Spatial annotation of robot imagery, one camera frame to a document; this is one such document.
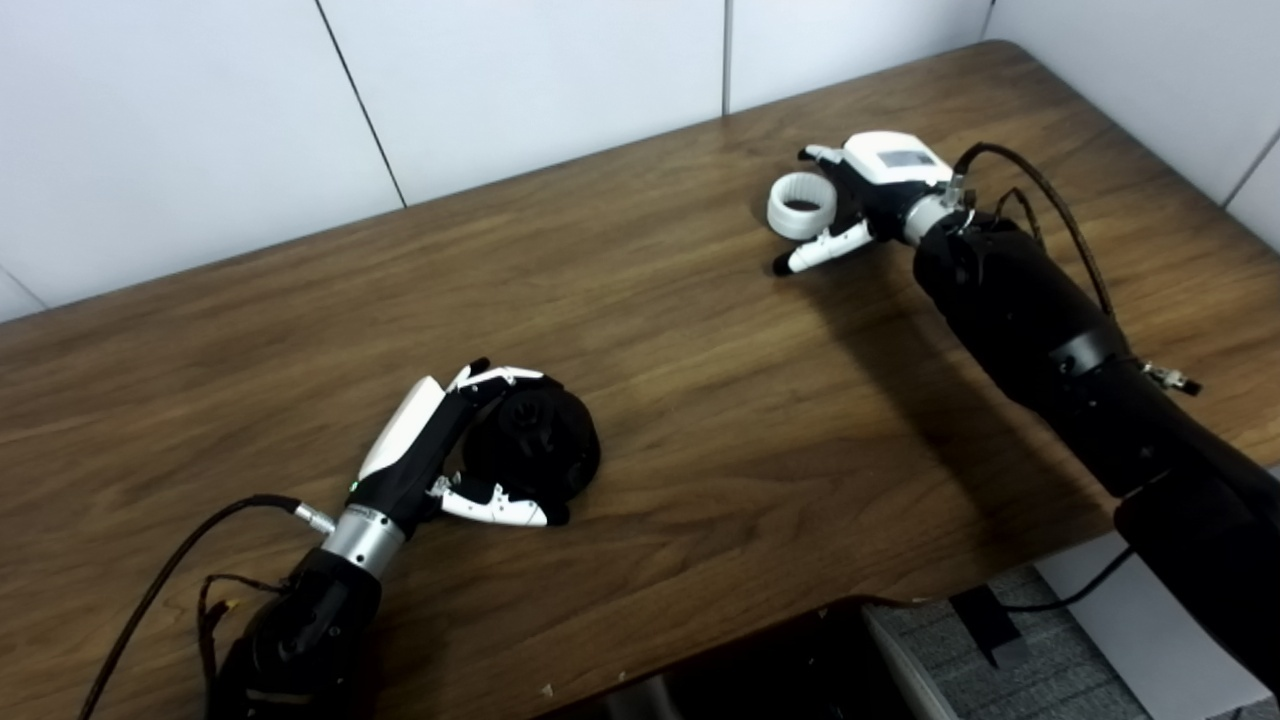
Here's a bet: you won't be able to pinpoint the white toothed plastic ring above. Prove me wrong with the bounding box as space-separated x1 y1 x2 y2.
767 172 838 241

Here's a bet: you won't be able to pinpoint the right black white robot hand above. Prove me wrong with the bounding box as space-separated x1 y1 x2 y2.
772 131 956 277

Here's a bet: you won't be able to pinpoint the black floor tape strip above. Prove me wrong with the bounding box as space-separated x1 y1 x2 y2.
948 585 1031 669

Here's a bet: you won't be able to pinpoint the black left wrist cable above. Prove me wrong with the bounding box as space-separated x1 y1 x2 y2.
78 494 336 720

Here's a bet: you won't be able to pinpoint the white cabinet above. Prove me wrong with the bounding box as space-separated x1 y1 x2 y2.
1035 530 1271 720

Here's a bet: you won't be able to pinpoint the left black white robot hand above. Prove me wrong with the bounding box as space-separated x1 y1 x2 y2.
345 358 571 531

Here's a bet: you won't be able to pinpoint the round black plastic part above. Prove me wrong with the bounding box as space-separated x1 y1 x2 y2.
462 378 602 526

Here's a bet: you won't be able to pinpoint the thin black floor cable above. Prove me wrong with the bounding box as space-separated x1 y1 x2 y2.
870 545 1136 613

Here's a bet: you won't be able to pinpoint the thin left forearm wires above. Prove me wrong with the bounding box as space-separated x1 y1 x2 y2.
197 573 291 681

